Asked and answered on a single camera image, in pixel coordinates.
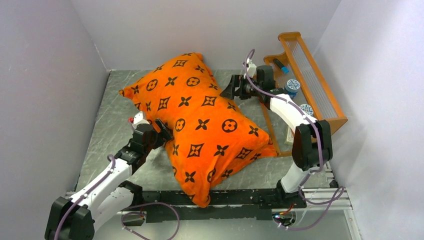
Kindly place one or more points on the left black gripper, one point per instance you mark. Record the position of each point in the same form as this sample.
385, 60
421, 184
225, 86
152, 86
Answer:
165, 133

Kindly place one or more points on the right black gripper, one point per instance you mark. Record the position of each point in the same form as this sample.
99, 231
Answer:
235, 82

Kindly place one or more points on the orange patterned pillowcase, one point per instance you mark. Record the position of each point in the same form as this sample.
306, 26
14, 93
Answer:
212, 138

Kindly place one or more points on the orange wooden rack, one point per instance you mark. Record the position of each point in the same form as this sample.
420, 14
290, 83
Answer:
314, 89

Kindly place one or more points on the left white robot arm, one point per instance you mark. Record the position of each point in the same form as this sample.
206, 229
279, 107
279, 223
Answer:
83, 213

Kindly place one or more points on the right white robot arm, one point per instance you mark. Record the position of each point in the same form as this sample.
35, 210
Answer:
312, 145

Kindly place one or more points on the black marker blue cap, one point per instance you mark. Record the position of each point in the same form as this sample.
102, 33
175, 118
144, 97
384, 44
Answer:
281, 66

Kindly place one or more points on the blue white round jar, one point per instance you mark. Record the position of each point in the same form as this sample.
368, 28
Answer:
292, 87

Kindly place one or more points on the white box under rack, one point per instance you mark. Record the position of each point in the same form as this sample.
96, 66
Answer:
289, 139

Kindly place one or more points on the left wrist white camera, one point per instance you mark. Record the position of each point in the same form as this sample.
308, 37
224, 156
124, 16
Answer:
139, 118

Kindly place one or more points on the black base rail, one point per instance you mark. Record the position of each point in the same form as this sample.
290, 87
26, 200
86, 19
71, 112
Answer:
260, 204

